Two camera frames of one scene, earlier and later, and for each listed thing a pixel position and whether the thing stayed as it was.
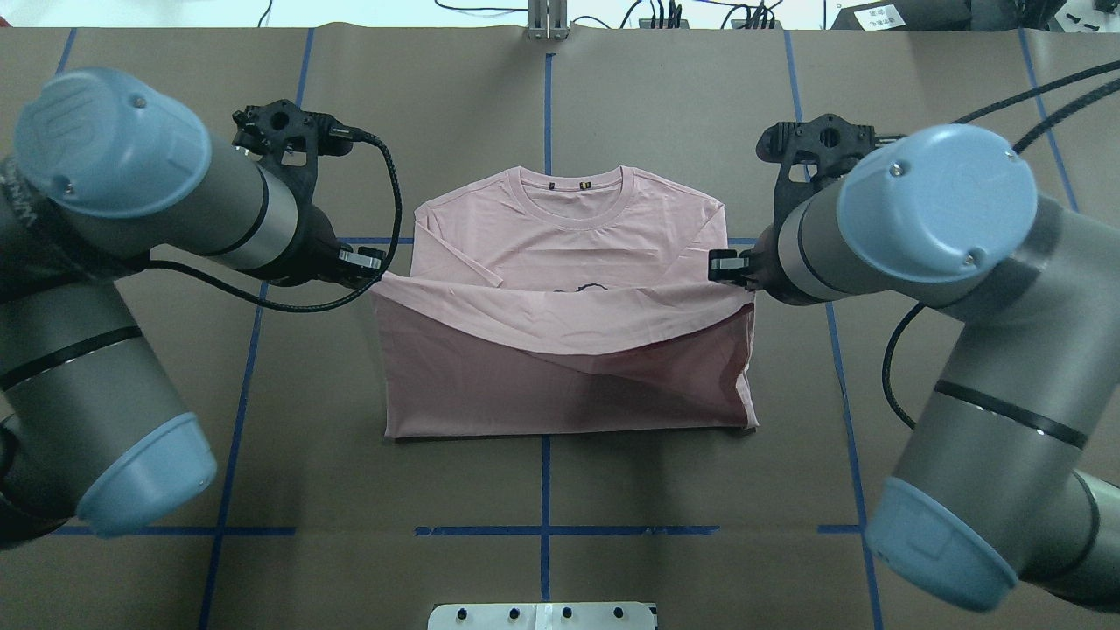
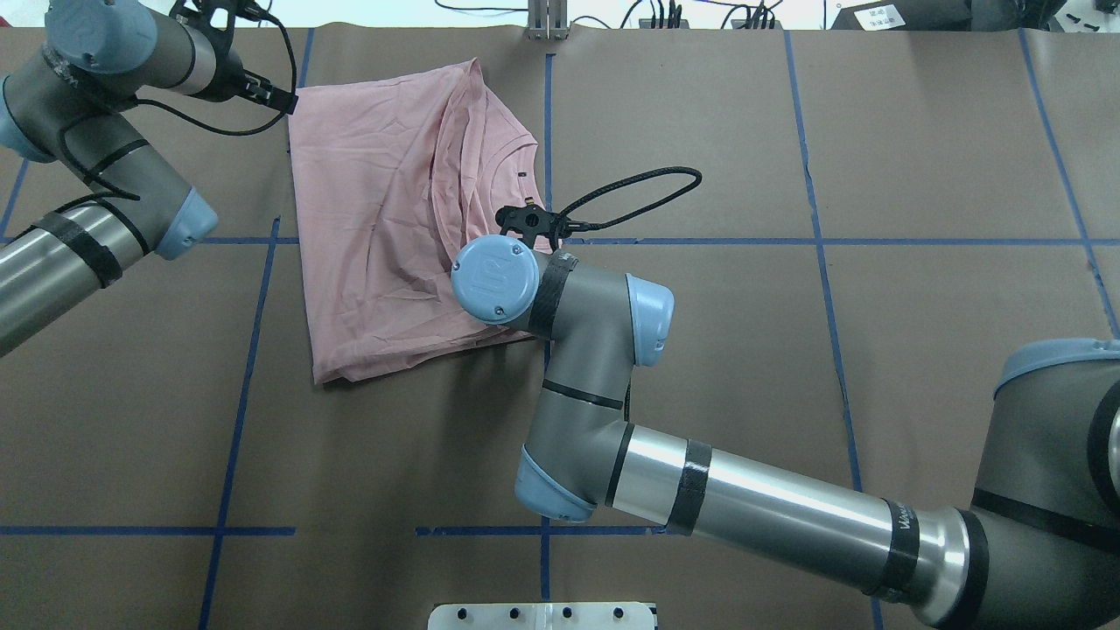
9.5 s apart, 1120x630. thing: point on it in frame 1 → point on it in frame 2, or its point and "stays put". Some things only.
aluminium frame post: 548,20 stays put
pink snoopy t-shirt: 559,304 → 395,176
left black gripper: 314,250 → 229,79
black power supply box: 906,16 stays put
